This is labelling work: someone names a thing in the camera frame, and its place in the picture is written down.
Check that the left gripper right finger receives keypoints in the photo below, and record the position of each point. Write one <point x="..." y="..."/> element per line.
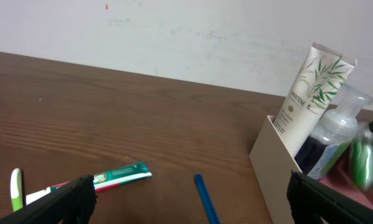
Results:
<point x="313" y="202"/>

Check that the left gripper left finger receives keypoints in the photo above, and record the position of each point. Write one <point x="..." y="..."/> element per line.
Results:
<point x="73" y="202"/>

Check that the green Dettol soap bar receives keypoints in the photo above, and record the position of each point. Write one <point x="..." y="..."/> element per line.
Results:
<point x="361" y="158"/>

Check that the clear foam pump bottle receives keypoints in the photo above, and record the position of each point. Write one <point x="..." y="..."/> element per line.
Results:
<point x="332" y="134"/>

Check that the white Pantene tube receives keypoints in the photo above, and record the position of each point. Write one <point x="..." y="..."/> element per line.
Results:
<point x="320" y="77"/>

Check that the white box pink interior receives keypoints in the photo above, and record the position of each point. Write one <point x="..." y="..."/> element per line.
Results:
<point x="272" y="164"/>

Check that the green white toothbrush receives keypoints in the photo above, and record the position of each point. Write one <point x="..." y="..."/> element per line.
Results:
<point x="16" y="189"/>

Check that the green white toothpaste tube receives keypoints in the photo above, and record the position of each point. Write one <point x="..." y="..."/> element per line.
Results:
<point x="104" y="180"/>

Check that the blue disposable razor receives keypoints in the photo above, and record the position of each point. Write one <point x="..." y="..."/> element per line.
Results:
<point x="206" y="200"/>

